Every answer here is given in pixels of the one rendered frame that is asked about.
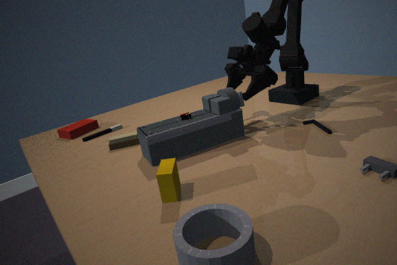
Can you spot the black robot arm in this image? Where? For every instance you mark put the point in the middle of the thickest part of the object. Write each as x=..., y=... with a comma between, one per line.
x=261, y=30

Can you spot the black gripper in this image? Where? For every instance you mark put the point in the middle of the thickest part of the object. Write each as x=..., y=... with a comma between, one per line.
x=262, y=76

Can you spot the grey hollow cylinder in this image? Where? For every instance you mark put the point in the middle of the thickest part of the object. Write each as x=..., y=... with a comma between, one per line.
x=214, y=220

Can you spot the red rectangular block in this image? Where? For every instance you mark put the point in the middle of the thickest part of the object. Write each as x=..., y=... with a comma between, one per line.
x=77, y=129

